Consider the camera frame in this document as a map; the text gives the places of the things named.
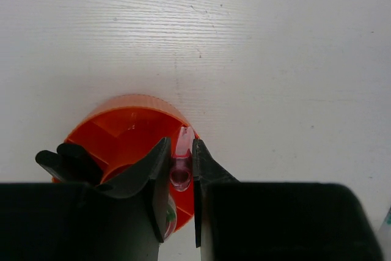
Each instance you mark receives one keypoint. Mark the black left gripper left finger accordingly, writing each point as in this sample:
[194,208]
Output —
[123,218]

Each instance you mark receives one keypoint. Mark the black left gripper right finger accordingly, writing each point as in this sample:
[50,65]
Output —
[237,220]

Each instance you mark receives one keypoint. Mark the pink translucent correction tape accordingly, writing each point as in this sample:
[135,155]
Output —
[181,166]

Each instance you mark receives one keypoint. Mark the green clear pen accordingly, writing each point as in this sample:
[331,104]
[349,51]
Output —
[384,230]

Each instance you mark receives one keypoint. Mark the orange round organizer container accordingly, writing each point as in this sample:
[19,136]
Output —
[124,129]

